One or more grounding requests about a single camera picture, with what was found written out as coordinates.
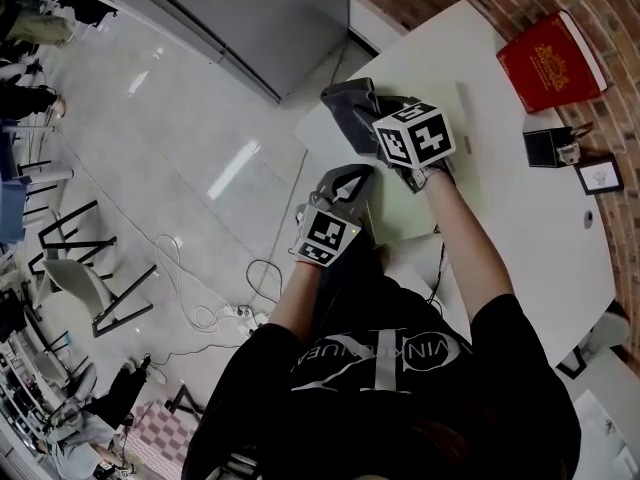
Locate black floor cable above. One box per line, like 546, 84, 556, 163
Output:
143, 336, 242, 370

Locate grey upholstered chair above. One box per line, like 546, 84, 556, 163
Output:
554, 300, 634, 380

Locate black pen holder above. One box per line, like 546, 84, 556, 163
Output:
523, 127, 569, 169

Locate grey waist pack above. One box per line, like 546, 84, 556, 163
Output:
219, 450, 261, 480

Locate person's black trousers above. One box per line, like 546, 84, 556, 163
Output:
299, 240, 386, 329

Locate red book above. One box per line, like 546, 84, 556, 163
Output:
496, 10, 609, 115

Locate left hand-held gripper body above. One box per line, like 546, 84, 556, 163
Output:
288, 191, 375, 269

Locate white side table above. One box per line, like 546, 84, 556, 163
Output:
572, 387, 640, 480

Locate person's left forearm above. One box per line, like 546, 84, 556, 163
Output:
269, 262, 327, 342

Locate white power strip with cables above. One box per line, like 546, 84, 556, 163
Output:
154, 235, 261, 334

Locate pale green folder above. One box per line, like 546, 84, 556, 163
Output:
294, 75, 481, 247

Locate black picture frame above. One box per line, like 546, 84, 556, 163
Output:
573, 155, 625, 197

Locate white chair with black legs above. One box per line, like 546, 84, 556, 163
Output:
42, 257, 157, 339

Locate black metal leg frame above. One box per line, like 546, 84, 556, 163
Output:
27, 200, 117, 275

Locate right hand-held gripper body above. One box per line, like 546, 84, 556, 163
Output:
372, 101, 457, 195

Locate person's right forearm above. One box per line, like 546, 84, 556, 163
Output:
424, 170, 516, 339

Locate blue table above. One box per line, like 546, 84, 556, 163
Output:
0, 132, 27, 244

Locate person's black printed t-shirt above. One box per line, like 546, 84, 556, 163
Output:
182, 267, 584, 480

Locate pink checked cloth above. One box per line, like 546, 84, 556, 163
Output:
124, 400, 202, 469

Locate black cable under desk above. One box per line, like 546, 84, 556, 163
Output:
424, 225, 450, 315

